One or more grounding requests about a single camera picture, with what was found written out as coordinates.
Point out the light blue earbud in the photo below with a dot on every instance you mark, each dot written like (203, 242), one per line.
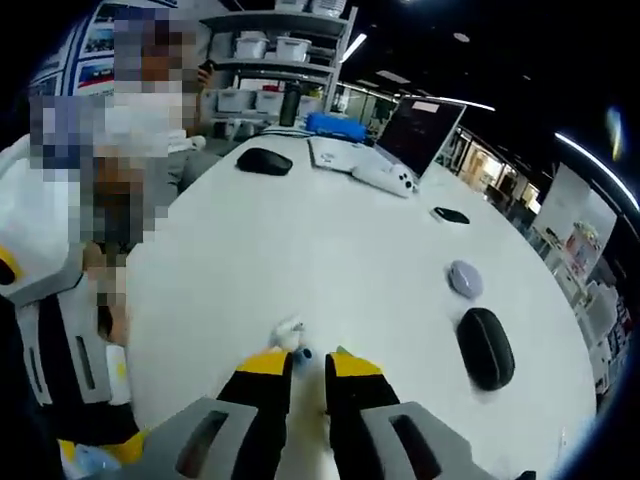
(302, 356)

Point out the white game controller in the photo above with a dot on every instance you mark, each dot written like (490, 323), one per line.
(390, 177)

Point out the silver laptop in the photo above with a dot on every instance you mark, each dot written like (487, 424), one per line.
(425, 132)

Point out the black computer mouse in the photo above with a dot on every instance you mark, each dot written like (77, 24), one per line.
(265, 161)

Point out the lilac earbud case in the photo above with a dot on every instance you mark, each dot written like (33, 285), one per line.
(465, 278)

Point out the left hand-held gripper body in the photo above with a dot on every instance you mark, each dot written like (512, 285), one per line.
(15, 200)

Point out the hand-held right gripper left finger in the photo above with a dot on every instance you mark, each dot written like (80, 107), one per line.
(260, 400)

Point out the small black oval device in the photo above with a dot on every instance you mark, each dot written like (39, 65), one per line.
(451, 215)

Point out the black bottle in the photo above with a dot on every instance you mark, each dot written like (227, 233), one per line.
(289, 105)

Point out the large black earbud case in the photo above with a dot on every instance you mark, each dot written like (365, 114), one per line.
(487, 350)

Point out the white notebook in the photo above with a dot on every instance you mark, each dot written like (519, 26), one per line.
(340, 155)

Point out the blue white wall display board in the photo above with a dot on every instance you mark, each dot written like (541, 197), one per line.
(90, 80)

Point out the person's dark clothed body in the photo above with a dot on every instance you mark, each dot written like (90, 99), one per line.
(20, 440)

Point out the ceiling light strip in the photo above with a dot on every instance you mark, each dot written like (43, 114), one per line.
(600, 161)

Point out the grey metal shelving rack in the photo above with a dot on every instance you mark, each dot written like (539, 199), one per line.
(280, 67)

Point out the blue zip pouch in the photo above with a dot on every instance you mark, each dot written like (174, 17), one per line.
(335, 127)

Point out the white earbud case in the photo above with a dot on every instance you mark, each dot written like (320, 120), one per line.
(286, 332)

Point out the group of white storage bins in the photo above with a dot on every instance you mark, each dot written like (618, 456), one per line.
(252, 45)

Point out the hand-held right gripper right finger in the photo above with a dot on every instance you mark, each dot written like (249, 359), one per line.
(355, 400)

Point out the white table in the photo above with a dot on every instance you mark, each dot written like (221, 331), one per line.
(325, 250)

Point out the shelf with colourful items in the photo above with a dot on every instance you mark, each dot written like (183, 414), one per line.
(582, 247)

